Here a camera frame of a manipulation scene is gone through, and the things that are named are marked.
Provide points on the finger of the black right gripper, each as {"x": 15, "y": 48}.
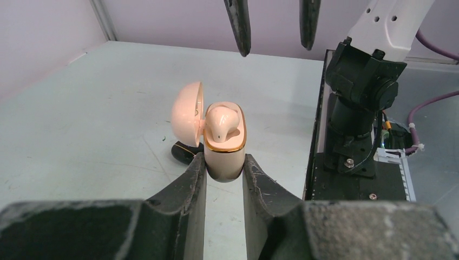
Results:
{"x": 308, "y": 20}
{"x": 239, "y": 19}

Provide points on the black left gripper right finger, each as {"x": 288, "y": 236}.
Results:
{"x": 279, "y": 225}

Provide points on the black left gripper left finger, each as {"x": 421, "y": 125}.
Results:
{"x": 168, "y": 225}

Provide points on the black charging case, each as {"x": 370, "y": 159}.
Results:
{"x": 185, "y": 154}

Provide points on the beige earbud charging case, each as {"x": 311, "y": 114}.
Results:
{"x": 224, "y": 161}

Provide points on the beige earbud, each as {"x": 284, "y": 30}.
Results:
{"x": 222, "y": 121}

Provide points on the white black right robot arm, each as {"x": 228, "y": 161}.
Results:
{"x": 362, "y": 76}

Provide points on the grey slotted cable duct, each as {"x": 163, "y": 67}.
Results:
{"x": 394, "y": 162}

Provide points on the aluminium frame rail right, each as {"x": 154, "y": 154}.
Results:
{"x": 105, "y": 21}

